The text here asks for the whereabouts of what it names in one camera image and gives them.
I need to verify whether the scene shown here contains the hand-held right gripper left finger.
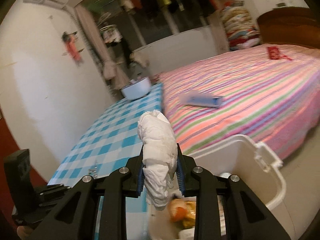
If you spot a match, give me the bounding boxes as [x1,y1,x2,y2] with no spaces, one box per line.
[35,144,148,240]

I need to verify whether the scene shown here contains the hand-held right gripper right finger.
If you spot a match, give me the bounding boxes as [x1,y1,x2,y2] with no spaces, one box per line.
[175,142,292,240]

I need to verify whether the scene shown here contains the orange peel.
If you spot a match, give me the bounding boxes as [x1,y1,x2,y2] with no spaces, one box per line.
[169,199,189,222]

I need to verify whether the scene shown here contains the yellow paper wrapper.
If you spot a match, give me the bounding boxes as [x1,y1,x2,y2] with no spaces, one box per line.
[182,200,197,228]

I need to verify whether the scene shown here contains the white tissue wad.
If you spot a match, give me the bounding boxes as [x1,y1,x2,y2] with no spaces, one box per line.
[137,110,178,211]

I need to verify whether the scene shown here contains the white plastic bin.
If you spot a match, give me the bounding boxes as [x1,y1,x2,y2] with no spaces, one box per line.
[147,134,287,240]

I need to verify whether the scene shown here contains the blue checked tablecloth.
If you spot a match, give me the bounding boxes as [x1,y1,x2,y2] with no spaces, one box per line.
[47,83,164,213]

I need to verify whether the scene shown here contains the pale blue flat box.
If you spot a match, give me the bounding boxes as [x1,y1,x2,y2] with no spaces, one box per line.
[179,91,224,109]

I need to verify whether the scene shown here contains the white round basin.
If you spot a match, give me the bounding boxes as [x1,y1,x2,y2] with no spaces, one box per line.
[121,77,152,100]

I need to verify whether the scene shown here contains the black hanging garment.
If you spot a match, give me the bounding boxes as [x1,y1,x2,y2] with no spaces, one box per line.
[120,40,135,68]

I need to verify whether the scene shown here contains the beige tied curtain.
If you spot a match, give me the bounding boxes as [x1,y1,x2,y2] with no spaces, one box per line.
[75,5,128,90]

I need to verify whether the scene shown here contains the round hanger with underwear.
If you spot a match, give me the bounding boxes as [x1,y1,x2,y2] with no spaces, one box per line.
[99,24,123,43]

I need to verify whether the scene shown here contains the red patterned pouch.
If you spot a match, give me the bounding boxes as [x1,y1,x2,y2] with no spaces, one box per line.
[266,45,293,61]

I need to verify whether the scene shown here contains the stack of folded quilts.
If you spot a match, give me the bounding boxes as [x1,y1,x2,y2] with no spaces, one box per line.
[221,1,260,50]

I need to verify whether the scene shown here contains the brown wooden headboard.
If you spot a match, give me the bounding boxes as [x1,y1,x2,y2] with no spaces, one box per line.
[257,7,320,49]

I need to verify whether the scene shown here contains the pink cloth on wall hook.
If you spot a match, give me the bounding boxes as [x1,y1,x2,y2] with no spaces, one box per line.
[62,31,84,67]

